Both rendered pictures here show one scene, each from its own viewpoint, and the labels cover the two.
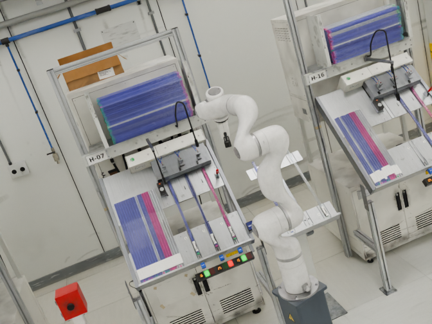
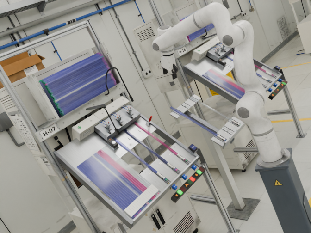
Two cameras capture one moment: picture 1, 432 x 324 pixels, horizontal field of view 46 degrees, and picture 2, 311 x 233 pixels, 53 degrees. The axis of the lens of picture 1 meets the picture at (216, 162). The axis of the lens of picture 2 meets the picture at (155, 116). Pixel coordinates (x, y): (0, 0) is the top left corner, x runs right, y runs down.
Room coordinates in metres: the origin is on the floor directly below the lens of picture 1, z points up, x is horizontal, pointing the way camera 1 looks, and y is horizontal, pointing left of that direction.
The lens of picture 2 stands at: (0.81, 1.03, 1.65)
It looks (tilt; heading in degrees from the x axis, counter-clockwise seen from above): 15 degrees down; 331
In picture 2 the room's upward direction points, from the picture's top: 26 degrees counter-clockwise
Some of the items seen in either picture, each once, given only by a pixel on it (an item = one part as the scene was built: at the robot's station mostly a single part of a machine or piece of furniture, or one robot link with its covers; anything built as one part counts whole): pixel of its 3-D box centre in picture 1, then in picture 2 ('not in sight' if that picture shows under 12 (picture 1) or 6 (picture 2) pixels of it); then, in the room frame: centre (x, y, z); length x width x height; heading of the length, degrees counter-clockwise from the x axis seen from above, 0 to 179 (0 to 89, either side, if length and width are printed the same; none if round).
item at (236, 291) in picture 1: (194, 271); (137, 220); (3.09, 0.38, 0.31); 0.70 x 0.65 x 0.62; 99
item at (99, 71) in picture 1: (107, 61); (29, 60); (3.25, 0.45, 1.82); 0.68 x 0.30 x 0.20; 99
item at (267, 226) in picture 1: (276, 234); (253, 114); (1.97, -0.15, 1.00); 0.19 x 0.12 x 0.24; 104
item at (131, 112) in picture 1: (145, 107); (78, 83); (2.98, 0.30, 1.52); 0.51 x 0.13 x 0.27; 99
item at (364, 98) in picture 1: (385, 159); (229, 101); (3.15, -1.10, 0.65); 1.01 x 0.73 x 1.29; 9
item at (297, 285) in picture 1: (294, 271); (268, 144); (1.98, -0.18, 0.79); 0.19 x 0.19 x 0.18
